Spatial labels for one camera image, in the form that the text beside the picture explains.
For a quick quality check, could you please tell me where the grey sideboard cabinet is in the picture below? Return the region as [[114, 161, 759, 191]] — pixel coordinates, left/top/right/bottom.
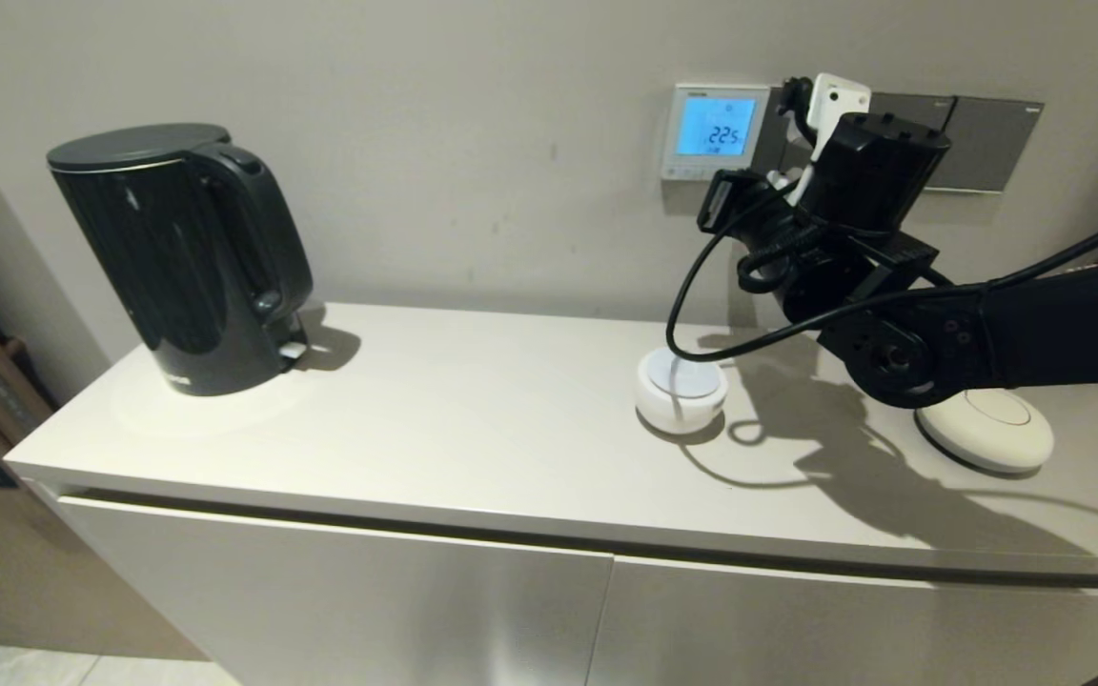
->
[[1, 303, 1098, 686]]

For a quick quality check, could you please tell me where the grey cabinet door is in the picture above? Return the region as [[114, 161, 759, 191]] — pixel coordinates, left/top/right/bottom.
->
[[585, 555, 1098, 686], [53, 494, 614, 686]]

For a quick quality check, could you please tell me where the grey single rocker switch panel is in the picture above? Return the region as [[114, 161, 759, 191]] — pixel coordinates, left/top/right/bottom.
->
[[868, 91, 957, 192], [924, 97, 1047, 196]]

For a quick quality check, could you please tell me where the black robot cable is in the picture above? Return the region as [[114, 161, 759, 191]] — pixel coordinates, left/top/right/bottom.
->
[[665, 76, 1098, 363]]

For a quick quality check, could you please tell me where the cream round disc device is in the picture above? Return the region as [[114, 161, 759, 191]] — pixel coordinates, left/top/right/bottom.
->
[[913, 385, 1056, 476]]

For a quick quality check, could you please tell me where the white wall thermostat panel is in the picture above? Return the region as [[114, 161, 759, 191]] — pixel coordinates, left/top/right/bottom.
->
[[661, 83, 773, 184]]

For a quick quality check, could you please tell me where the black electric kettle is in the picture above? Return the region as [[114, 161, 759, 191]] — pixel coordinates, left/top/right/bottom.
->
[[46, 122, 315, 398]]

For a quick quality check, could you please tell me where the white round device bluish top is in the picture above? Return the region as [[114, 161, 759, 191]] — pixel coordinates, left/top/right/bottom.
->
[[635, 345, 731, 437]]

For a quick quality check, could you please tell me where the grey triple rocker switch panel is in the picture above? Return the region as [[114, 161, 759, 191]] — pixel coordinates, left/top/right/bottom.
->
[[766, 89, 803, 177]]

